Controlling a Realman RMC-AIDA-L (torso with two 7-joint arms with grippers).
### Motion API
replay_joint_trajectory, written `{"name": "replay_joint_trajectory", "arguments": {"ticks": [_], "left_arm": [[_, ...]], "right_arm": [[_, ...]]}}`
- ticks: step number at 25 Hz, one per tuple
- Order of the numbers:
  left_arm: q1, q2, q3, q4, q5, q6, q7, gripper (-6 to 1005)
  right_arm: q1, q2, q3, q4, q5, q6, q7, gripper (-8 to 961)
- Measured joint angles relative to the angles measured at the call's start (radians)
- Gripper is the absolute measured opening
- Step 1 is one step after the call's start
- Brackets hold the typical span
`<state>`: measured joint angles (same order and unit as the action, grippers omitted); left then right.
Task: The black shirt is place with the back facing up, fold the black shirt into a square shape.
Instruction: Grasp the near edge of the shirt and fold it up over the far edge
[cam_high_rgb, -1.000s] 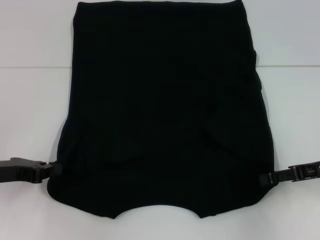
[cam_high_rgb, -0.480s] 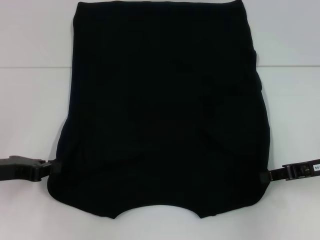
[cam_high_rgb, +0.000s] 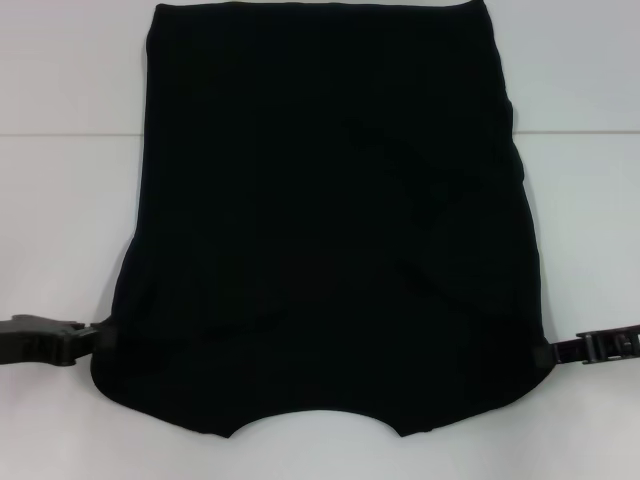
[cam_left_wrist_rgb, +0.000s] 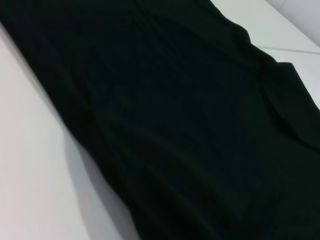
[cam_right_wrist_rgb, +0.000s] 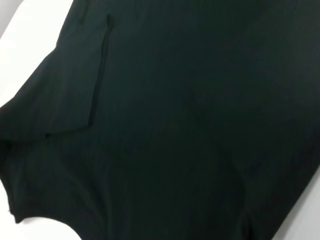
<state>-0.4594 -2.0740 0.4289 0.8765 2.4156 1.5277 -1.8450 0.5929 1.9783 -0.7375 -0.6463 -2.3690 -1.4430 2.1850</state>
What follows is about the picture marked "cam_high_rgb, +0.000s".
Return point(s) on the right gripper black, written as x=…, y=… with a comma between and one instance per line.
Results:
x=620, y=345

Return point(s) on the black shirt with white print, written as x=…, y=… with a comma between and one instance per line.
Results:
x=320, y=200

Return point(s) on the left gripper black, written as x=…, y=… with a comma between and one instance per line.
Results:
x=35, y=342

